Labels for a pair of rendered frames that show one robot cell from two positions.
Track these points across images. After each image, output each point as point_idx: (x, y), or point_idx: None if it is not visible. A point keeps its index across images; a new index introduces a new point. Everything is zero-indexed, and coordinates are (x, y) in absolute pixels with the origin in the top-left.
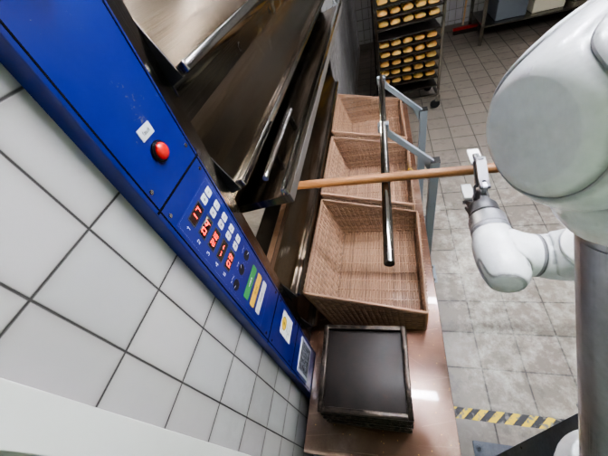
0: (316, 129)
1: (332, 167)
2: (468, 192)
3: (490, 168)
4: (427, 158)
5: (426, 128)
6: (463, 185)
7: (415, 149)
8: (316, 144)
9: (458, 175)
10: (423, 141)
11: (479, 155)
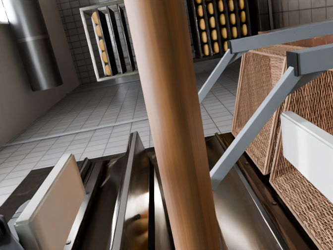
0: (242, 229)
1: (317, 211)
2: (315, 163)
3: (151, 74)
4: (285, 84)
5: (263, 34)
6: (285, 147)
7: (258, 116)
8: (259, 248)
9: (200, 218)
10: (290, 33)
11: (12, 218)
